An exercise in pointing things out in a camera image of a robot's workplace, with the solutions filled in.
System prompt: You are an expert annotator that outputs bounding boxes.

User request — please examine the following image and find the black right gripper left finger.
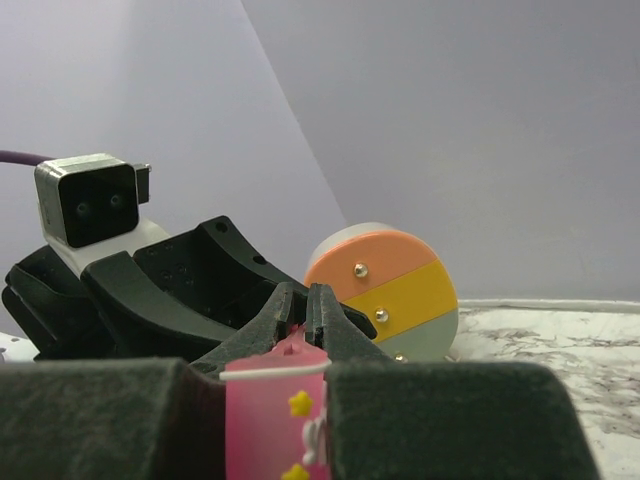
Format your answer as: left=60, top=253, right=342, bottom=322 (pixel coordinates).
left=0, top=282, right=296, bottom=480

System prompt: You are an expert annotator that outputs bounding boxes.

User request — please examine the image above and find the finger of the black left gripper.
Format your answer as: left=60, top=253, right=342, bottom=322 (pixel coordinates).
left=132, top=214, right=379, bottom=346

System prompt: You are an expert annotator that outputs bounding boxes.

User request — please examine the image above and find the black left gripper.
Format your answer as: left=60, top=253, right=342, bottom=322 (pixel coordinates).
left=2, top=246, right=236, bottom=362

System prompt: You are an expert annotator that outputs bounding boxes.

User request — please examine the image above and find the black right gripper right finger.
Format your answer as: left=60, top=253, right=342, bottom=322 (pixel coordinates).
left=306, top=285, right=600, bottom=479

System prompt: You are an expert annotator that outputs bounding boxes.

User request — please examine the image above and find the pink strap keyring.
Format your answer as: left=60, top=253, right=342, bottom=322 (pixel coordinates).
left=219, top=326, right=331, bottom=480

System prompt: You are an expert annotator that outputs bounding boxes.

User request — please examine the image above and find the cream cylinder with coloured face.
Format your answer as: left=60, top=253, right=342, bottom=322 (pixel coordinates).
left=304, top=222, right=459, bottom=361

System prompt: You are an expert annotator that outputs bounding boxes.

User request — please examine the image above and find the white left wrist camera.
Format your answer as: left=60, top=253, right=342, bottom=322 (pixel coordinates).
left=34, top=153, right=170, bottom=276

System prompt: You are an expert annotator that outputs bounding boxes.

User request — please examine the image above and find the aluminium table frame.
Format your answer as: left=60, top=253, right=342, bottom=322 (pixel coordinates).
left=458, top=299, right=639, bottom=315

